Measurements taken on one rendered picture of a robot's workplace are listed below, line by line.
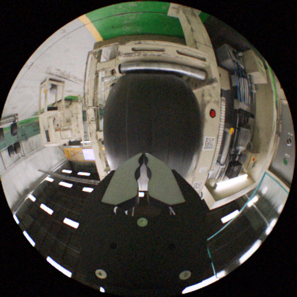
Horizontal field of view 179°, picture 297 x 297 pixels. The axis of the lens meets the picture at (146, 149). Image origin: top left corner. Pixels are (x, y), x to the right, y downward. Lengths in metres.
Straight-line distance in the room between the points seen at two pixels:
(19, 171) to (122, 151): 11.29
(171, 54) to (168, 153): 0.34
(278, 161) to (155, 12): 1.41
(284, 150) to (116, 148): 0.74
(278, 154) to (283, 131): 0.12
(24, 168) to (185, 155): 11.57
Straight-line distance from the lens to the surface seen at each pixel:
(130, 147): 0.22
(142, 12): 1.24
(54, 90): 2.64
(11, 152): 5.28
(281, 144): 0.66
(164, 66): 0.39
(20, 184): 11.60
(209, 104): 0.52
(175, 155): 0.24
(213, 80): 0.42
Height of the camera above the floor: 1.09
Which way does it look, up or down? 21 degrees up
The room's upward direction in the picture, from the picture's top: 180 degrees clockwise
